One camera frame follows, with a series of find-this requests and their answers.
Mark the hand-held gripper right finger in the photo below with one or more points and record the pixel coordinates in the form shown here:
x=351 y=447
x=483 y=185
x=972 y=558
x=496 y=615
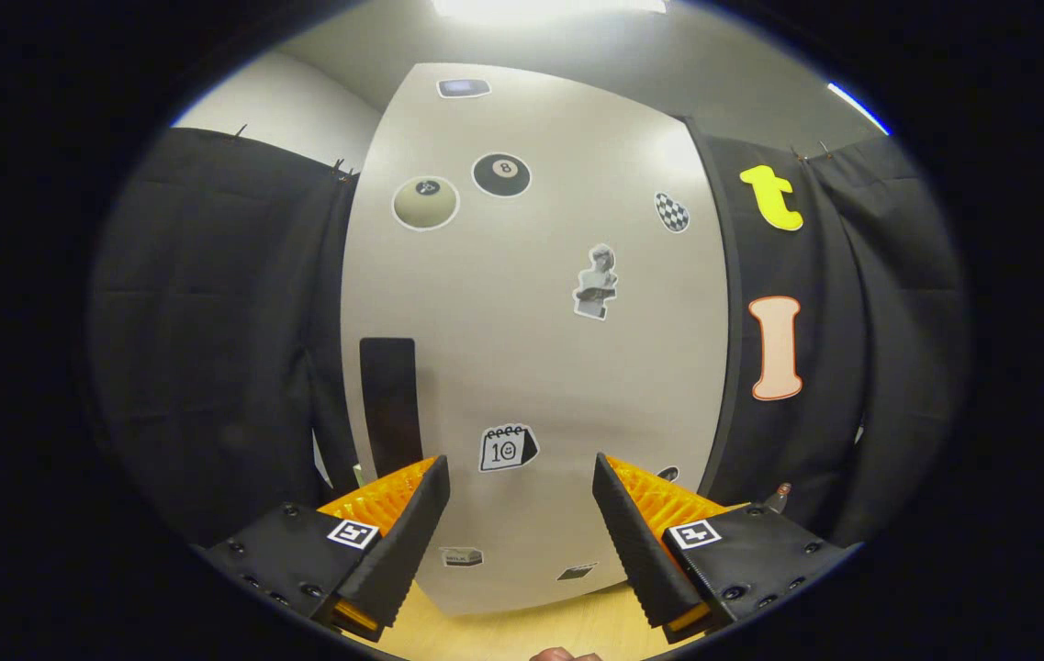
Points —
x=632 y=551

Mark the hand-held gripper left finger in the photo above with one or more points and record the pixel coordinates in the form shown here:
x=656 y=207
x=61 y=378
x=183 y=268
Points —
x=411 y=542

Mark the beige shoe cabinet door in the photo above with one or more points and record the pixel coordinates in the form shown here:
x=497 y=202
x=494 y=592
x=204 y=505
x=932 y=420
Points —
x=522 y=367

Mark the dark grey shoe cabinet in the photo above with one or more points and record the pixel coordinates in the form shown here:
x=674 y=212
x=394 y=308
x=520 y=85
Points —
x=735 y=321

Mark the small red white bottle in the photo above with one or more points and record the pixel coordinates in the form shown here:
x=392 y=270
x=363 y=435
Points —
x=779 y=498

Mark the black backdrop cloth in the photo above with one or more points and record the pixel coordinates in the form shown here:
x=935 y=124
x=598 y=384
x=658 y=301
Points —
x=209 y=321

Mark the narrow ceiling light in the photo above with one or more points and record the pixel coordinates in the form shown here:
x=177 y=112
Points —
x=861 y=108

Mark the ceiling light panel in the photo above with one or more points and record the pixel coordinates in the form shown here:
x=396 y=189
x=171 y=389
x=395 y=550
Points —
x=549 y=7

